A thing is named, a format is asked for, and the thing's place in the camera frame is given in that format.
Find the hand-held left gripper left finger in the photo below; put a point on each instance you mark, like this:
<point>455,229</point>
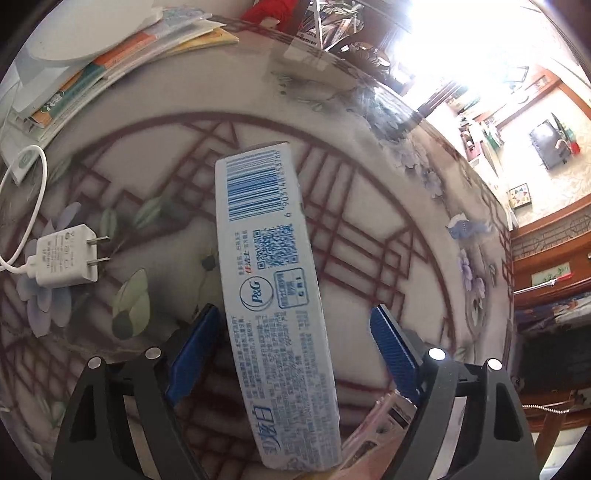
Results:
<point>194,350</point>

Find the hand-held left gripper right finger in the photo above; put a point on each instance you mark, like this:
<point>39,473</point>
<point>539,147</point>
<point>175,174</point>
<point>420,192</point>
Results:
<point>397,355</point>

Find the blue white toothpaste box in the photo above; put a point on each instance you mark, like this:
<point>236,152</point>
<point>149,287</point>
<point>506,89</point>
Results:
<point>272,323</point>

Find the pink strawberry carton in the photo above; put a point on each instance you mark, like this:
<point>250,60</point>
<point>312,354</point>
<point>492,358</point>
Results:
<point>369,443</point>

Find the patterned tablecloth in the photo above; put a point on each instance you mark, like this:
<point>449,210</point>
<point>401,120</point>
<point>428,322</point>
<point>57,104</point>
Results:
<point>369,207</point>

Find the white charger plug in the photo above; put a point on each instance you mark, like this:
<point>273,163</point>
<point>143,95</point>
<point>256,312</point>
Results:
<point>60,258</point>

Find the colourful printed board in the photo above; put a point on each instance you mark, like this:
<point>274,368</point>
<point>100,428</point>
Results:
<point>558,314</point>

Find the brown wooden chair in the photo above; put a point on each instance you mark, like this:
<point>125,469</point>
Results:
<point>554,434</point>

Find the framed colourful picture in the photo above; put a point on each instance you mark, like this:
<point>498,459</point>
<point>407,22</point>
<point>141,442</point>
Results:
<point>520,196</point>

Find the stack of booklets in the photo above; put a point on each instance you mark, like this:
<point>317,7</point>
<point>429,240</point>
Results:
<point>115,64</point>

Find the white desk lamp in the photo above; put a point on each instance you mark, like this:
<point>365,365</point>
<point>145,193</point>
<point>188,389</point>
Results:
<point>92,27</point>

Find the red cloth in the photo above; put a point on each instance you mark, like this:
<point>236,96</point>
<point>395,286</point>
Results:
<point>270,9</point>

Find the wooden wall panel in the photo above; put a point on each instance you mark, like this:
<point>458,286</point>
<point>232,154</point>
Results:
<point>549,258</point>

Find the wall television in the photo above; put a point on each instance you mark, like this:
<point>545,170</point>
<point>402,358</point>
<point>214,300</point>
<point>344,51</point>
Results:
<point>547,145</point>

